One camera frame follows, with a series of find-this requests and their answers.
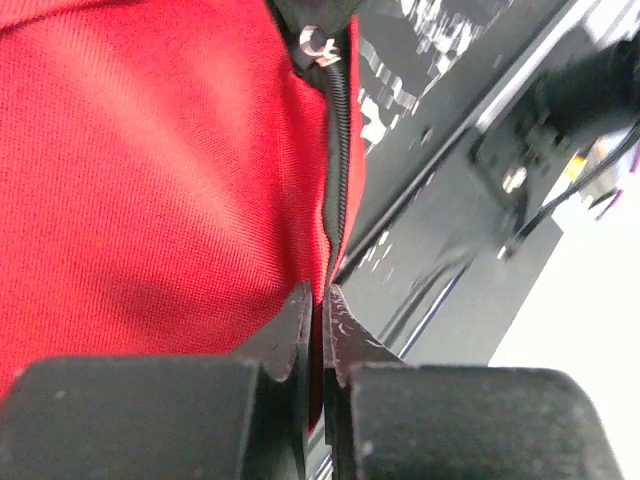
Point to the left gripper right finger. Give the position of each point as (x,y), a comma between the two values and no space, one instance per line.
(386,419)

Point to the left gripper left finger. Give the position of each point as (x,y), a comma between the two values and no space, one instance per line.
(237,416)

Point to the red student backpack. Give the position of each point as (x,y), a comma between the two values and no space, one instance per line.
(170,171)

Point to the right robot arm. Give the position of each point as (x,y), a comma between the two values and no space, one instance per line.
(593,96)

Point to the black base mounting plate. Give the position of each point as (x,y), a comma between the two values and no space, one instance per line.
(456,222)

